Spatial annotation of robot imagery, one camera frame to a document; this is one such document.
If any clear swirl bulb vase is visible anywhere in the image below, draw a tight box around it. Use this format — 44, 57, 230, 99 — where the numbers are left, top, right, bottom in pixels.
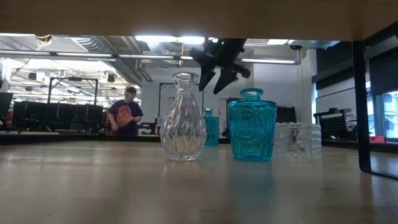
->
159, 72, 208, 161

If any clear square hobnail vase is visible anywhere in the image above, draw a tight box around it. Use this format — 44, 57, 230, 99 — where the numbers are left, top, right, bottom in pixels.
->
273, 122, 323, 161

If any small teal glass vase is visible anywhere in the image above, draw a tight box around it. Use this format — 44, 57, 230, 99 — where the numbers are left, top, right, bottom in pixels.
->
203, 108, 220, 148

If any black partition row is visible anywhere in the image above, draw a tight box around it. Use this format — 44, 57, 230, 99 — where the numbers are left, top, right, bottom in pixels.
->
11, 101, 104, 133

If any grey air duct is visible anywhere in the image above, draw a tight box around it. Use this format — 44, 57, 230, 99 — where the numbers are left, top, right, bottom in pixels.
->
146, 41, 170, 57

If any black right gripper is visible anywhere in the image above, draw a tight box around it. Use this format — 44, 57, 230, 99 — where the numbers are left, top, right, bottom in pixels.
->
189, 39, 251, 95

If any long ceiling light tube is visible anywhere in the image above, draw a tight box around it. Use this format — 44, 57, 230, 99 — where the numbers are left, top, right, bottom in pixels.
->
0, 49, 302, 65

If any black board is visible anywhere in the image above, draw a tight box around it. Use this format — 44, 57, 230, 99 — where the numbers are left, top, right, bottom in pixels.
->
275, 105, 298, 124

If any person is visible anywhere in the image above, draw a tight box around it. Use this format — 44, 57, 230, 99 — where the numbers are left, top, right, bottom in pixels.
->
107, 86, 144, 137

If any bright ceiling panel light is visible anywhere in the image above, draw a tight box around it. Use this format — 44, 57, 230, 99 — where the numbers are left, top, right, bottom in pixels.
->
134, 34, 292, 46

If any teal embossed medallion vase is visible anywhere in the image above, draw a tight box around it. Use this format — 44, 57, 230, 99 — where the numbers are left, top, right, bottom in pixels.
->
227, 88, 278, 162

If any black monitor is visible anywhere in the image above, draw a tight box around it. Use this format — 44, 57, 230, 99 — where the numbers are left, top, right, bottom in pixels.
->
0, 92, 14, 119

